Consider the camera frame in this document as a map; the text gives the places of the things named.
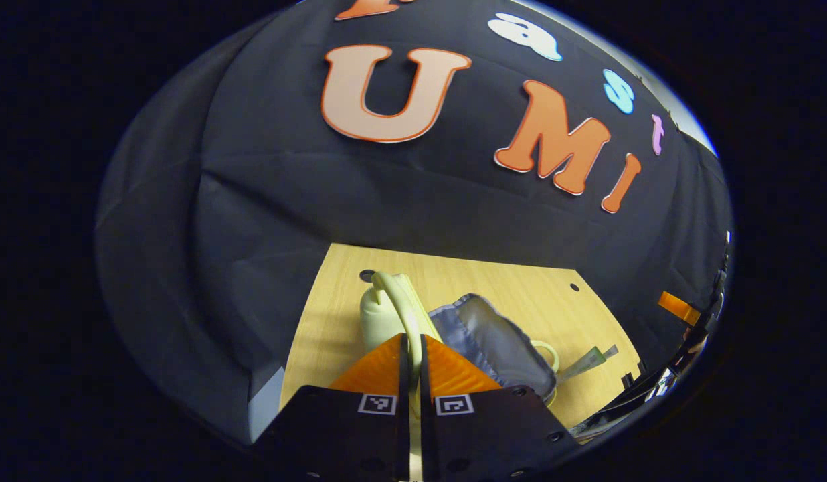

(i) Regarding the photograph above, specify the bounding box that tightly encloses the black backdrop cloth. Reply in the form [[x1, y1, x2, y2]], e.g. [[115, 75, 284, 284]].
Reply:
[[96, 0, 734, 446]]

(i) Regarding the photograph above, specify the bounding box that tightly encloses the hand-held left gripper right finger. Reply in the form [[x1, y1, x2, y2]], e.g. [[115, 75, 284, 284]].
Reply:
[[420, 333, 578, 482]]

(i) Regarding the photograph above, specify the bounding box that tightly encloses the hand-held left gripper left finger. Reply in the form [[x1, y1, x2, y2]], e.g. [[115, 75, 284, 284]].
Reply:
[[256, 333, 412, 482]]

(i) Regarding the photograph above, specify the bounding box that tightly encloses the white green skincare tube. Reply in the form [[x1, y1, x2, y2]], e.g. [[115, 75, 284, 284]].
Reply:
[[556, 344, 619, 387]]

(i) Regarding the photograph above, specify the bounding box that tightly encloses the pale yellow suitcase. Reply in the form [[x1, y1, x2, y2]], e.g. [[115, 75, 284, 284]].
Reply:
[[359, 270, 561, 482]]

